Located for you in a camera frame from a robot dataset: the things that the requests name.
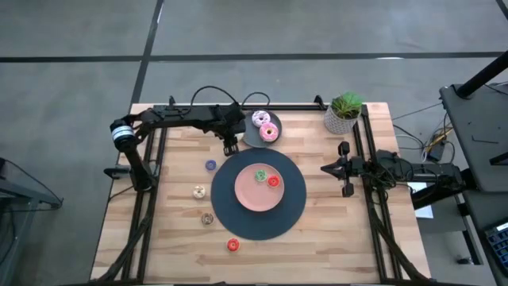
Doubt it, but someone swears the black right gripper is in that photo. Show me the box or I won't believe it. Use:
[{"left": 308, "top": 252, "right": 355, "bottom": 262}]
[{"left": 320, "top": 141, "right": 368, "bottom": 199}]

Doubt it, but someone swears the large lilac donut chocolate drizzle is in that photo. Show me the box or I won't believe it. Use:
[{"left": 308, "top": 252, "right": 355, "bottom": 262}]
[{"left": 252, "top": 110, "right": 271, "bottom": 129}]

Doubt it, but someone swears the large pink donut white drizzle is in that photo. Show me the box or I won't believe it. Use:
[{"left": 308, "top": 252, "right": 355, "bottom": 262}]
[{"left": 259, "top": 122, "right": 280, "bottom": 143}]

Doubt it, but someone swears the dark grey plate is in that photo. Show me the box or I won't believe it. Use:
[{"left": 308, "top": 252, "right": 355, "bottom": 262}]
[{"left": 241, "top": 110, "right": 283, "bottom": 149}]

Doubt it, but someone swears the potted plant patterned white pot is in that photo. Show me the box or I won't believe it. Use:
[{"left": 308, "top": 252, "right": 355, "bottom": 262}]
[{"left": 323, "top": 91, "right": 365, "bottom": 136}]

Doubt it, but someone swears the dark round woven placemat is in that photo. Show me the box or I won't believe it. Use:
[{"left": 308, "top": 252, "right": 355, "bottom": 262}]
[{"left": 210, "top": 147, "right": 308, "bottom": 242}]

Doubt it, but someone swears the pink plate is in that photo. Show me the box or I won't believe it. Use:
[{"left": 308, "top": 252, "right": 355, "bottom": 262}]
[{"left": 234, "top": 163, "right": 286, "bottom": 212}]

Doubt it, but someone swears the white paper sheet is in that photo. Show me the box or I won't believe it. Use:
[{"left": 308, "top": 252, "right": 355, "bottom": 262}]
[{"left": 407, "top": 180, "right": 435, "bottom": 220}]

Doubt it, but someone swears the black power adapter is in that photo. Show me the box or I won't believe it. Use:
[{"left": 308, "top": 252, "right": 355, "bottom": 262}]
[{"left": 430, "top": 141, "right": 448, "bottom": 162}]

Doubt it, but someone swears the black crossbar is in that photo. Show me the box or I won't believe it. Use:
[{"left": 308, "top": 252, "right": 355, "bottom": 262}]
[{"left": 410, "top": 168, "right": 477, "bottom": 211}]

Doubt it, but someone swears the dark grey workstation table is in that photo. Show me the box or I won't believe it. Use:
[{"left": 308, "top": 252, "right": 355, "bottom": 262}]
[{"left": 439, "top": 82, "right": 508, "bottom": 195}]

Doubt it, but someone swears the black slanted pole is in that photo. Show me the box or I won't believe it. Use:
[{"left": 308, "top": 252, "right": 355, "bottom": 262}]
[{"left": 455, "top": 50, "right": 508, "bottom": 99}]

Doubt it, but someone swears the keyboard with blue keys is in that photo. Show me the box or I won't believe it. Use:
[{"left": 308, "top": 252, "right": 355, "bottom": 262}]
[{"left": 484, "top": 221, "right": 508, "bottom": 275}]

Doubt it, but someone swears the grey metal stand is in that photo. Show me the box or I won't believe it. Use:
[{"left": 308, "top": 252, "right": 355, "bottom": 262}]
[{"left": 0, "top": 157, "right": 64, "bottom": 286}]

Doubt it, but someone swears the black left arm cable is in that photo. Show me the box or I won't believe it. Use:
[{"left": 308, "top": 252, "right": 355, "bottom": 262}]
[{"left": 189, "top": 85, "right": 271, "bottom": 117}]

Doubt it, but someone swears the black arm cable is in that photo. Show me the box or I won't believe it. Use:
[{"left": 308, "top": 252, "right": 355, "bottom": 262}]
[
  {"left": 189, "top": 85, "right": 271, "bottom": 117},
  {"left": 368, "top": 157, "right": 400, "bottom": 203}
]

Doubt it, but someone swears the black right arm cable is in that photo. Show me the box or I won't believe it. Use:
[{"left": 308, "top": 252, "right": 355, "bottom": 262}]
[{"left": 368, "top": 157, "right": 400, "bottom": 203}]

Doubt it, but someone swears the black aluminium table frame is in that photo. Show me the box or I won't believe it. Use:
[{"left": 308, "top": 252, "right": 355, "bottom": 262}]
[{"left": 93, "top": 95, "right": 432, "bottom": 285}]

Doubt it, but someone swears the yellow floor cable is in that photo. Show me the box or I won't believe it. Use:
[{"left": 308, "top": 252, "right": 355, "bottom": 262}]
[{"left": 422, "top": 126, "right": 454, "bottom": 150}]

